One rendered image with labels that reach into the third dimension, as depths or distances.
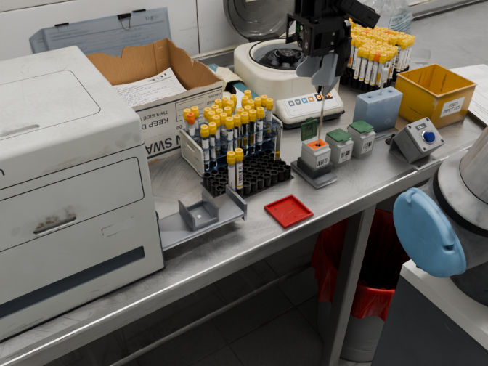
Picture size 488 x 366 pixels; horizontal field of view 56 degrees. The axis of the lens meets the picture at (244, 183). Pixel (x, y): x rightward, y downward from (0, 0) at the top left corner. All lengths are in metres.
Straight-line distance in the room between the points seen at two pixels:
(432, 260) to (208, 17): 0.97
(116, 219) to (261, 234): 0.28
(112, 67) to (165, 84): 0.13
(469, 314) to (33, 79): 0.72
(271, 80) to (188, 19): 0.34
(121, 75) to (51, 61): 0.46
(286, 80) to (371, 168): 0.29
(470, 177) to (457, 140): 0.65
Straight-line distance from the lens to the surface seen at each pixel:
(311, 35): 0.78
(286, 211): 0.90
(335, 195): 0.95
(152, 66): 1.26
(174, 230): 0.81
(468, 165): 0.56
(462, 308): 0.78
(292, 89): 1.14
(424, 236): 0.60
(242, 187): 0.91
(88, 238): 0.69
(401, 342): 0.94
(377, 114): 1.11
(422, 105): 1.19
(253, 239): 0.84
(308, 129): 0.96
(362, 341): 1.62
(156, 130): 1.00
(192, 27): 1.36
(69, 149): 0.60
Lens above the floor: 1.48
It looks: 39 degrees down
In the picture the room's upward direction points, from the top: straight up
